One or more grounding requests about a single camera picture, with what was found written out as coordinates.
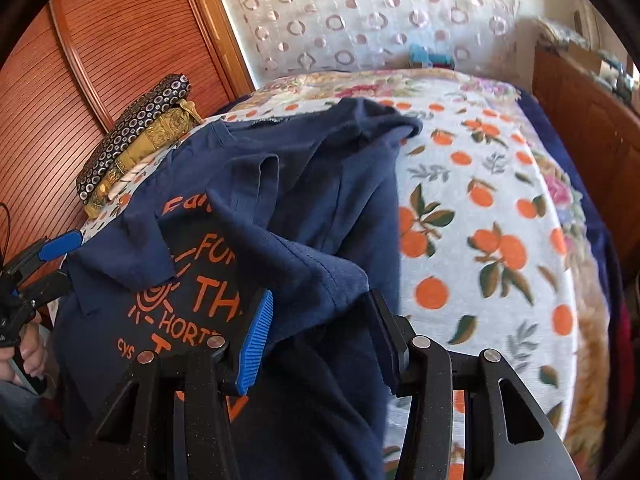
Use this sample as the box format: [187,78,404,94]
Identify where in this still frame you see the person's grey pants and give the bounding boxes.
[0,380,68,480]

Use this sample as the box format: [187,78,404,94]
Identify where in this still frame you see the small blue box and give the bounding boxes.
[407,42,456,71]

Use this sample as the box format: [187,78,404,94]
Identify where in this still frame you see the navy printed t-shirt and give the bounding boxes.
[52,97,425,480]

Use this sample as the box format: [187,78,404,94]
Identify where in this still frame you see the wooden cabinet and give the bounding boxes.
[531,42,640,281]

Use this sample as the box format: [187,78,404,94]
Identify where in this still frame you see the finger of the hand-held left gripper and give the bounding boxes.
[17,269,74,311]
[2,230,84,281]

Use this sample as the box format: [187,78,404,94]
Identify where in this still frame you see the thin black cable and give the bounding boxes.
[0,202,15,266]

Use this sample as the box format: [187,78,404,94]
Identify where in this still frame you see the cardboard box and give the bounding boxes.
[565,40,606,73]

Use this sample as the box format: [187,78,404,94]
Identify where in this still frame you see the navy bed sheet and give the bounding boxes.
[515,87,626,311]

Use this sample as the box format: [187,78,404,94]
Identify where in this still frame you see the sheer circle-patterned curtain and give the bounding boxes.
[207,0,526,88]

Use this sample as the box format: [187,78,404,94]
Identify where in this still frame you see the pale teal clutter pile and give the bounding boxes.
[600,52,637,93]

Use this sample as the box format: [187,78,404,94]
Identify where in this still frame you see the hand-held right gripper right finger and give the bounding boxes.
[367,289,583,480]

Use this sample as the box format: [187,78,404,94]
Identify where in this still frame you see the wooden slatted wardrobe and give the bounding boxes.
[0,0,256,341]

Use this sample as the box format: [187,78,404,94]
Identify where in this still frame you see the dark red cloth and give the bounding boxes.
[607,305,640,366]

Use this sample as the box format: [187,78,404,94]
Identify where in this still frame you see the person's left hand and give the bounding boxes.
[0,316,49,387]

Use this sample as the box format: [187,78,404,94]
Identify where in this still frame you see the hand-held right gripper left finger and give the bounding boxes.
[65,289,275,480]

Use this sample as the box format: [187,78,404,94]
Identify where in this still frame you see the orange fruit print blanket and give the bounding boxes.
[80,92,581,480]

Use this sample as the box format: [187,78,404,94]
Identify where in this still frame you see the gold patterned pillow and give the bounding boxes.
[82,100,206,220]

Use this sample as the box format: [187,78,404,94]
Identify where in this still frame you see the dark ring-dotted pillow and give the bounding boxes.
[75,74,193,201]

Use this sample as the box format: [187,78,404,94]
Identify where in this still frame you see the folded patterned cloth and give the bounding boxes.
[537,17,591,48]

